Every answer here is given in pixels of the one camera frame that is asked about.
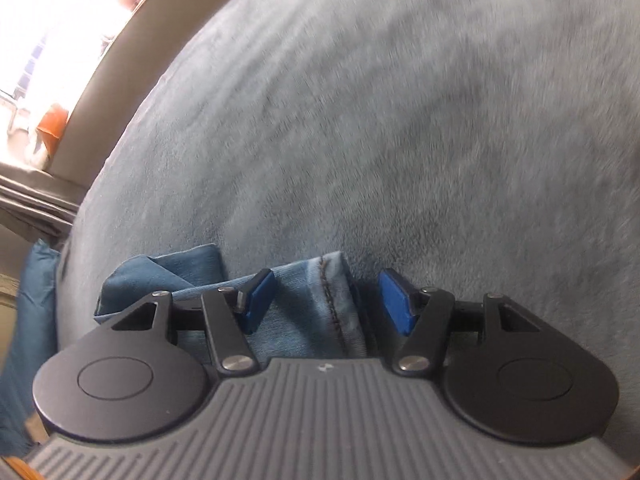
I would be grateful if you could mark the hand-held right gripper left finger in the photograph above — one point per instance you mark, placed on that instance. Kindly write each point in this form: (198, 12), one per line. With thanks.
(260, 300)

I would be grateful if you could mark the blue pillow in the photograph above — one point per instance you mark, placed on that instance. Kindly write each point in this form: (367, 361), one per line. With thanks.
(30, 335)

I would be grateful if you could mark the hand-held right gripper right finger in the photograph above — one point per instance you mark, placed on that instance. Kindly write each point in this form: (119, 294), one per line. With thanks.
(395, 305)

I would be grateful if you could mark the orange bag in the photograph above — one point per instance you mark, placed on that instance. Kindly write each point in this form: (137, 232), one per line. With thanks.
(52, 125)

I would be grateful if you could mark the blue denim jeans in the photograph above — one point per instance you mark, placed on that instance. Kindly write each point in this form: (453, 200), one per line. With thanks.
(300, 310)

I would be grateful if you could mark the grey curtain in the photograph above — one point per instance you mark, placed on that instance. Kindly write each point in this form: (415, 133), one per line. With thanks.
(35, 200)

